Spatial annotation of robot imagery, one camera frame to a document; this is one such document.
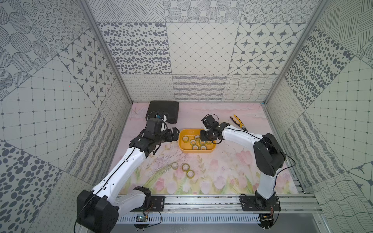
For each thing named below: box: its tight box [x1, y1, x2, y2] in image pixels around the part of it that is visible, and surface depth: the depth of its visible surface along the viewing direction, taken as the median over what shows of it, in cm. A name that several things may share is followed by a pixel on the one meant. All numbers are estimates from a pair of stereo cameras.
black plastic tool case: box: [145, 100, 180, 124], surface depth 113 cm
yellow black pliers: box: [229, 114, 249, 133], surface depth 110 cm
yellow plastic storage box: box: [178, 128, 217, 153], surface depth 97 cm
